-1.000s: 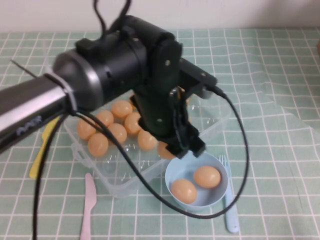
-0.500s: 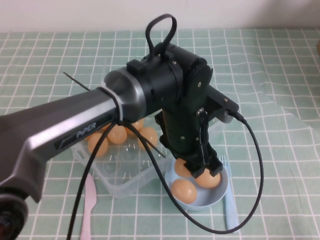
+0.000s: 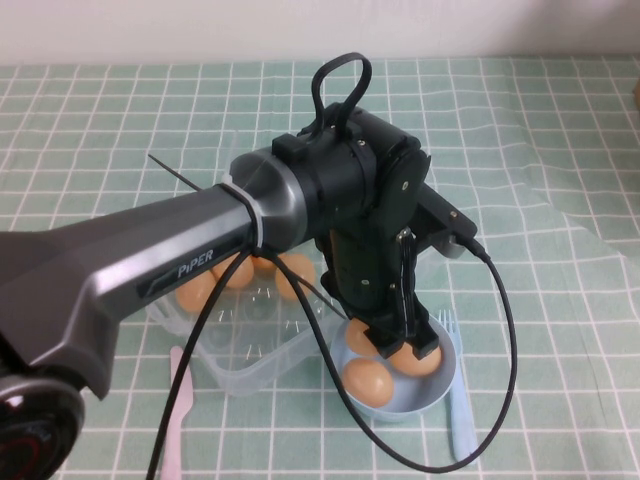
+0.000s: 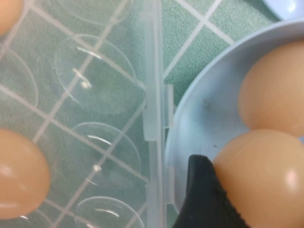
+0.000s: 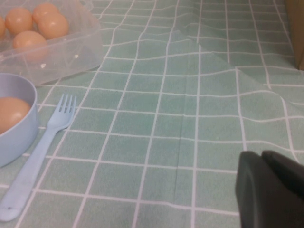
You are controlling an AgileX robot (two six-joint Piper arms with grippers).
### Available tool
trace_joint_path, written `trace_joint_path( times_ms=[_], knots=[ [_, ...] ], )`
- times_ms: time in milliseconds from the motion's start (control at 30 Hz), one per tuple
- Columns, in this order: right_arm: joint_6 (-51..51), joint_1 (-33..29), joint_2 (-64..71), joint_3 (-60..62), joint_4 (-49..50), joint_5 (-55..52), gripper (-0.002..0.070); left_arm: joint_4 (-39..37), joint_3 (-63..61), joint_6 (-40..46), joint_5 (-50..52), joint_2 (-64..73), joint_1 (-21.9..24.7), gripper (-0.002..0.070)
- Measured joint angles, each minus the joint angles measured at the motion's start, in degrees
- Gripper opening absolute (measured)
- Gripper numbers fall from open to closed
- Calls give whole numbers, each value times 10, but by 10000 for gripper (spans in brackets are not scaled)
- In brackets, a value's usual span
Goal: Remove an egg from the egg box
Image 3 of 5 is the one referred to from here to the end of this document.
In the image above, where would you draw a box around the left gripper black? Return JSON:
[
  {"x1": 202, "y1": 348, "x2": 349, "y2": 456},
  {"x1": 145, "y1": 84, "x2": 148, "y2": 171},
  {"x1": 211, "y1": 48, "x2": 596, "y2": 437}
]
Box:
[{"x1": 313, "y1": 223, "x2": 442, "y2": 362}]

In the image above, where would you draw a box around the light blue plastic fork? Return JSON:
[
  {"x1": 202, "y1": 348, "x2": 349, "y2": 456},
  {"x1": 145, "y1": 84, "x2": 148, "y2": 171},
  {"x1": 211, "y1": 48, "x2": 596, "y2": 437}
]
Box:
[{"x1": 438, "y1": 308, "x2": 480, "y2": 465}]

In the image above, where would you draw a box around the black looped cable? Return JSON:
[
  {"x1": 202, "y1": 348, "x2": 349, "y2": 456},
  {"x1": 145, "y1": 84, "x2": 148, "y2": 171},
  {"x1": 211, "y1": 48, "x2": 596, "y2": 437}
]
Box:
[{"x1": 310, "y1": 51, "x2": 374, "y2": 139}]

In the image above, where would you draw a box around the clear plastic egg box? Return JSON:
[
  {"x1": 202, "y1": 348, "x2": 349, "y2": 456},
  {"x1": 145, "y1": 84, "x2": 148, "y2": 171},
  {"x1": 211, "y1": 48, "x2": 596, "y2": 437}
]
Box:
[{"x1": 145, "y1": 130, "x2": 454, "y2": 397}]

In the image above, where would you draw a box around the green white checked tablecloth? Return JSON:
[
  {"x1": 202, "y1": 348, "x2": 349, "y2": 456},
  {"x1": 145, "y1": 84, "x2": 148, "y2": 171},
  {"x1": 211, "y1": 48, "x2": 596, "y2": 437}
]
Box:
[{"x1": 0, "y1": 57, "x2": 640, "y2": 480}]

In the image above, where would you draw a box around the light blue plastic bowl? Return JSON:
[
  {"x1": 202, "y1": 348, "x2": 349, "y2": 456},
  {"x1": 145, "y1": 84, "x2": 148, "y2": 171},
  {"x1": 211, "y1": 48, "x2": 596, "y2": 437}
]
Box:
[{"x1": 329, "y1": 312, "x2": 463, "y2": 425}]

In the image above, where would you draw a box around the pink plastic knife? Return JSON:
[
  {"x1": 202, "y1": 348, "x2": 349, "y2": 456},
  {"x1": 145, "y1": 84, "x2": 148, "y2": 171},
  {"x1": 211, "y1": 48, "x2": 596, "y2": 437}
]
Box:
[{"x1": 159, "y1": 345, "x2": 195, "y2": 480}]

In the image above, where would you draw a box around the thin black cable tie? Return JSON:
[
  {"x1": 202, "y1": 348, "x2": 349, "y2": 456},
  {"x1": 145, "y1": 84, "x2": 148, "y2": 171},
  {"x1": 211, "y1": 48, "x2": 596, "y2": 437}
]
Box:
[
  {"x1": 147, "y1": 153, "x2": 222, "y2": 194},
  {"x1": 293, "y1": 280, "x2": 354, "y2": 322}
]

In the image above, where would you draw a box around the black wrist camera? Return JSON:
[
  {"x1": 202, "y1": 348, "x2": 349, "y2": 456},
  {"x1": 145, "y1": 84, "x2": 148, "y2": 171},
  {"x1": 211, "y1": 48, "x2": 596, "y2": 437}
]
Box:
[{"x1": 414, "y1": 183, "x2": 479, "y2": 260}]

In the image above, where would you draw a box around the white cable tie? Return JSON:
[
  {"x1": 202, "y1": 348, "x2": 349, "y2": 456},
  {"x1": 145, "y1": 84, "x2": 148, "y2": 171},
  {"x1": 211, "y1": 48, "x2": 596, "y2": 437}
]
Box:
[{"x1": 218, "y1": 172, "x2": 269, "y2": 252}]

